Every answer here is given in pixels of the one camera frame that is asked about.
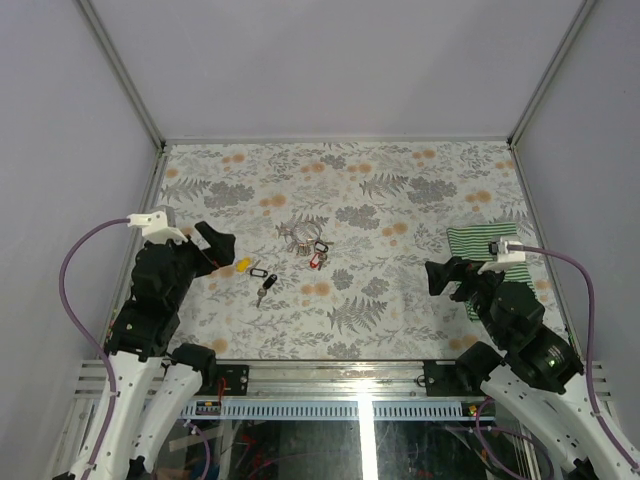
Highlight yellow key tag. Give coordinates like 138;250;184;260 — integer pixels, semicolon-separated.
235;257;252;273

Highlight black key tag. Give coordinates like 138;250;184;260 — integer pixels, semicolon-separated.
314;241;329;255
249;268;269;278

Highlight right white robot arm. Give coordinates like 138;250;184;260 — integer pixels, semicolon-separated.
425;257;639;479

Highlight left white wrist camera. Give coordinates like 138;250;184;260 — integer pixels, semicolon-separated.
127;206;188;245

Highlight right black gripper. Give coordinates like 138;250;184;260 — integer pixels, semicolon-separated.
423;255;508;345

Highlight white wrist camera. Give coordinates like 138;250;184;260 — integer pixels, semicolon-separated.
478;236;526;274
127;206;188;245

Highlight aluminium front rail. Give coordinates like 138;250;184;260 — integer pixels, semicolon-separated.
74;358;614;399

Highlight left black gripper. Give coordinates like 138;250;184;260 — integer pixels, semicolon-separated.
165;222;236;310

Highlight black tagged key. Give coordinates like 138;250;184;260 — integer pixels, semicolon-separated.
256;274;278;308

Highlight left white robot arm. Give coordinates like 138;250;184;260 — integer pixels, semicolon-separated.
58;211;236;479

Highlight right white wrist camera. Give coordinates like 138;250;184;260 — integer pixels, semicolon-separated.
478;236;526;274

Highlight floral patterned table mat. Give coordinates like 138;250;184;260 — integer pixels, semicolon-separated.
152;141;537;360

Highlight green striped cloth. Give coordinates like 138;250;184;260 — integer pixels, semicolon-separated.
446;222;536;298

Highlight white slotted cable duct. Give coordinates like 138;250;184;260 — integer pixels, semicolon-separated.
180;399;479;422

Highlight silver keyring with keys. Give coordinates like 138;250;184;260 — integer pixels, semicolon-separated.
276;219;333;256

